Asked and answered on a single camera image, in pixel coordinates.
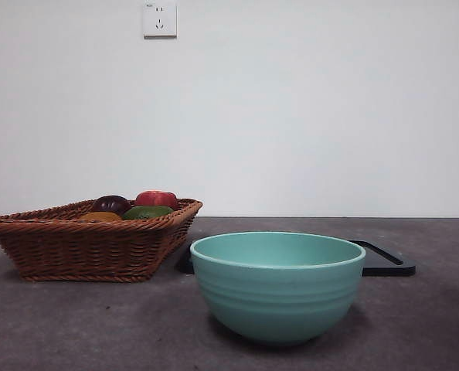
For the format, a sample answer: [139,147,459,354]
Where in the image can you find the teal ribbed bowl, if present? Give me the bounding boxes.
[189,230,367,347]

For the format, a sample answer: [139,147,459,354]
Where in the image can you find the white wall socket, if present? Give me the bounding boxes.
[143,0,178,39]

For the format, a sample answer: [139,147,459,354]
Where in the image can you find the dark purple round fruit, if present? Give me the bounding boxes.
[92,194,132,216]

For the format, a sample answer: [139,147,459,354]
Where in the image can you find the green avocado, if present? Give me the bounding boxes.
[121,205,175,221]

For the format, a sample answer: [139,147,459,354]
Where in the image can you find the brown wicker basket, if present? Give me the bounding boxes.
[0,197,203,282]

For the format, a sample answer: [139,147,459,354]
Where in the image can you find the dark teal rectangular tray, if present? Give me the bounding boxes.
[177,239,417,277]

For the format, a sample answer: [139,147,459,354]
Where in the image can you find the orange-brown kiwifruit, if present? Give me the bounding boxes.
[78,210,122,222]

